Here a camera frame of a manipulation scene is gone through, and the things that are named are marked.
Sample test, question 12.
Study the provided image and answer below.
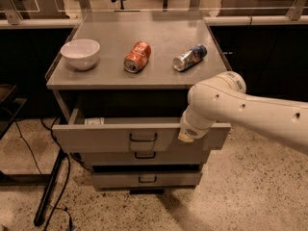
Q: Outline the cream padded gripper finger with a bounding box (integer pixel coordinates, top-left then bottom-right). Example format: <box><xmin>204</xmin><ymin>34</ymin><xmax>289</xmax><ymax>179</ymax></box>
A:
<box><xmin>178</xmin><ymin>132</ymin><xmax>193</xmax><ymax>142</ymax></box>

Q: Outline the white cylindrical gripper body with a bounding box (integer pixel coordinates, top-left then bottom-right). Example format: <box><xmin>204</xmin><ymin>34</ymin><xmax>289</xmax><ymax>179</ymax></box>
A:
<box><xmin>179</xmin><ymin>107</ymin><xmax>215</xmax><ymax>140</ymax></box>

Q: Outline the grey top drawer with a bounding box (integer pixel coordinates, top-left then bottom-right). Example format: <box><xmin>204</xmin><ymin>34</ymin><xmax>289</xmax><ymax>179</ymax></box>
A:
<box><xmin>53</xmin><ymin>109</ymin><xmax>231</xmax><ymax>153</ymax></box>

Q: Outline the grey drawer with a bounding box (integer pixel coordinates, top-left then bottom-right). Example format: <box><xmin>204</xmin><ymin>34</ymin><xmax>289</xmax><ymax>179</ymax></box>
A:
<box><xmin>91</xmin><ymin>172</ymin><xmax>202</xmax><ymax>190</ymax></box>
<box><xmin>53</xmin><ymin>109</ymin><xmax>231</xmax><ymax>153</ymax></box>
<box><xmin>81</xmin><ymin>150</ymin><xmax>210</xmax><ymax>166</ymax></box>

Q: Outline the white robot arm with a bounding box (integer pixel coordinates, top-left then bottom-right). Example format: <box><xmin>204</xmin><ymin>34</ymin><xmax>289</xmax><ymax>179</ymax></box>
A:
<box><xmin>178</xmin><ymin>71</ymin><xmax>308</xmax><ymax>154</ymax></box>

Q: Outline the grey metal drawer cabinet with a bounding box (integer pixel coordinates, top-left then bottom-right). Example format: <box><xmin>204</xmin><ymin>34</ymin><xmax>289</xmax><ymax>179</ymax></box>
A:
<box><xmin>47</xmin><ymin>12</ymin><xmax>230</xmax><ymax>191</ymax></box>

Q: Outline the white packet in drawer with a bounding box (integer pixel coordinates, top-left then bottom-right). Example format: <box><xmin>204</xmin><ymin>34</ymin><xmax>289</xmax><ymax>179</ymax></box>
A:
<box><xmin>85</xmin><ymin>117</ymin><xmax>104</xmax><ymax>125</ymax></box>

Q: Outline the grey bottom drawer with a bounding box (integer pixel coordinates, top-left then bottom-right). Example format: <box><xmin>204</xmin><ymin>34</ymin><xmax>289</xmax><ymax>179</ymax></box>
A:
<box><xmin>91</xmin><ymin>172</ymin><xmax>202</xmax><ymax>190</ymax></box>

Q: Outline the grey middle drawer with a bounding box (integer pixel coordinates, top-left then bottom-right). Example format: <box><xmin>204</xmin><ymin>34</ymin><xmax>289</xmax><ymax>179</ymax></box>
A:
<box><xmin>81</xmin><ymin>150</ymin><xmax>210</xmax><ymax>166</ymax></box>

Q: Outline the blue silver soda can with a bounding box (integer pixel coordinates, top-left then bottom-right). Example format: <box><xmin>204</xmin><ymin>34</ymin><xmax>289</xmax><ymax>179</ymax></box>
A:
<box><xmin>172</xmin><ymin>44</ymin><xmax>207</xmax><ymax>72</ymax></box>

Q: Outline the orange soda can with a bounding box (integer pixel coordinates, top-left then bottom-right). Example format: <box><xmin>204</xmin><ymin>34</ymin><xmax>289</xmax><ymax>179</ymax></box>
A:
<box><xmin>124</xmin><ymin>41</ymin><xmax>151</xmax><ymax>73</ymax></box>

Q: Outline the white ceramic bowl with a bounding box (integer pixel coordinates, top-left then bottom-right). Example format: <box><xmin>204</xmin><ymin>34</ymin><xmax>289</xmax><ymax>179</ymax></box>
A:
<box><xmin>61</xmin><ymin>38</ymin><xmax>100</xmax><ymax>70</ymax></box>

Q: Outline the black floor cable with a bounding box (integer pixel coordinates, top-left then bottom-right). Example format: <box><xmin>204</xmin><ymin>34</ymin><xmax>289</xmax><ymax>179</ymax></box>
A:
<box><xmin>13</xmin><ymin>117</ymin><xmax>74</xmax><ymax>231</ymax></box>

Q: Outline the white horizontal rail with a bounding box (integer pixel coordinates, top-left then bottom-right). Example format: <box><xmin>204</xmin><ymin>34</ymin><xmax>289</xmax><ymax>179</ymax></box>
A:
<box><xmin>0</xmin><ymin>14</ymin><xmax>308</xmax><ymax>30</ymax></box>

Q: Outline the black table leg frame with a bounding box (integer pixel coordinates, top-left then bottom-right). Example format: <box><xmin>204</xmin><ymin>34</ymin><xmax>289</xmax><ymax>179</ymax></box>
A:
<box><xmin>0</xmin><ymin>84</ymin><xmax>64</xmax><ymax>227</ymax></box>

